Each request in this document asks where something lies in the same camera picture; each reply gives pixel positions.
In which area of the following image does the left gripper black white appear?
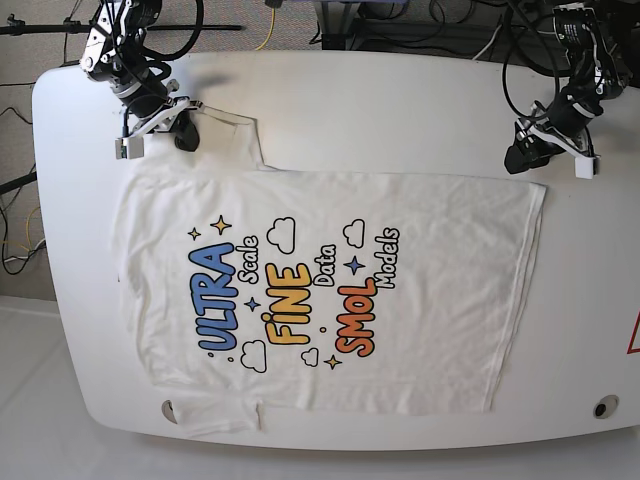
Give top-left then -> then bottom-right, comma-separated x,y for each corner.
504,99 -> 598,174

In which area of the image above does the white cable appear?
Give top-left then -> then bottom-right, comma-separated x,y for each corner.
472,19 -> 503,60

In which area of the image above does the table grommet left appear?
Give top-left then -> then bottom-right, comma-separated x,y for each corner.
161,400 -> 178,425

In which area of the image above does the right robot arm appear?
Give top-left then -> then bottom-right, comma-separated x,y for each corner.
80,0 -> 204,159

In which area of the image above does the table grommet right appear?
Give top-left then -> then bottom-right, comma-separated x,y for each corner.
593,395 -> 620,419

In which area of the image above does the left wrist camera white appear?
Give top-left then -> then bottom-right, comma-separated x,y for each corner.
574,156 -> 599,180

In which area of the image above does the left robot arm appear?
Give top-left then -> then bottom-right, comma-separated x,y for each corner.
501,1 -> 626,179

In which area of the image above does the yellow cable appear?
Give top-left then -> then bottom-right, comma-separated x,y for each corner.
255,0 -> 277,52

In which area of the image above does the white printed T-shirt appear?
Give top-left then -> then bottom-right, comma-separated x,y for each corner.
112,110 -> 547,436

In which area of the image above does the table grommet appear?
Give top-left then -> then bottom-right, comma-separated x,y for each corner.
593,395 -> 620,419
161,400 -> 178,425

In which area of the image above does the black tripod bar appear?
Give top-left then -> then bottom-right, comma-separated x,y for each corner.
1,15 -> 245,36

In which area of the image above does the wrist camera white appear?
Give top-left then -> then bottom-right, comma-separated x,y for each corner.
574,156 -> 599,180
115,136 -> 145,160

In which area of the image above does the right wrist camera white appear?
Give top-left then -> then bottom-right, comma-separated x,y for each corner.
115,136 -> 145,160

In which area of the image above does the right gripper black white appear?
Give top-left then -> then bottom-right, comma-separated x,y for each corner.
121,95 -> 203,150

